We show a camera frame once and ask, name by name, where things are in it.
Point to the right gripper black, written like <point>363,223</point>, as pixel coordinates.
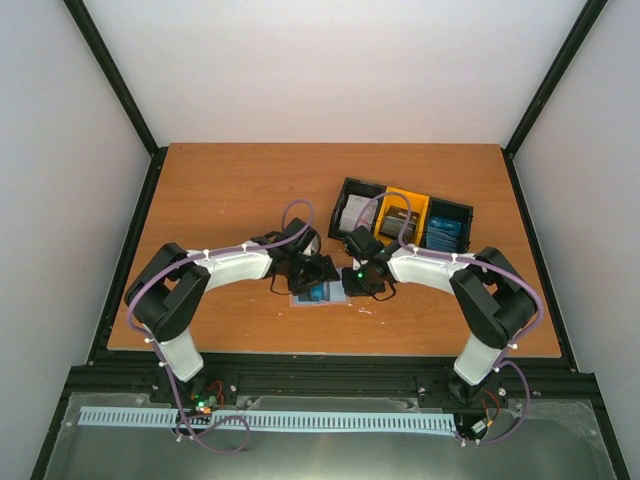
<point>353,291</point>

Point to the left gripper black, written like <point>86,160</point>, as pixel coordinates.
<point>322,272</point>

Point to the pink card holder wallet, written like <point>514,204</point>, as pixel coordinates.
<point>339,296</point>

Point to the dark card stack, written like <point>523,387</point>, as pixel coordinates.
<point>394,219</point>

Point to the white card stack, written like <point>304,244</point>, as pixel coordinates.
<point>357,211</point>

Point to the blue card stack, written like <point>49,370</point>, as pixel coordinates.
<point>443,234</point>

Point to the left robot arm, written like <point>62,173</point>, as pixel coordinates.
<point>163,299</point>

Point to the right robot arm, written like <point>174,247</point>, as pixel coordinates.
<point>497,305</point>

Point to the yellow bin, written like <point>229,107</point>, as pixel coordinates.
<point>407,200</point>

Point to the black bin left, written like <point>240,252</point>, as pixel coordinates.
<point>352,186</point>

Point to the black bin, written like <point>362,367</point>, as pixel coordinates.
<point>352,186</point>
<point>453,211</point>

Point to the black bin right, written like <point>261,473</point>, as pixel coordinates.
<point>453,211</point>

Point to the small electronics board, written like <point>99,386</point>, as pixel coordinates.
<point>208,402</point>

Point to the grey connector plug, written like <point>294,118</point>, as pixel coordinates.
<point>480,427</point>

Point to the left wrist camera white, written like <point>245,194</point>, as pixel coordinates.
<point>312,243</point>

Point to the black aluminium rail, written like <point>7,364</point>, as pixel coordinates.
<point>429,381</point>

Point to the light blue cable duct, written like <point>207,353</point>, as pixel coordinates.
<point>274,421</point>

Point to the left black frame post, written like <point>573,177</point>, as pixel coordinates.
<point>92,37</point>

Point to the black frame post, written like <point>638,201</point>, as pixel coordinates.
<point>578,33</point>
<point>92,37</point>

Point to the right black frame post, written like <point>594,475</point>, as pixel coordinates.
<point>578,33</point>

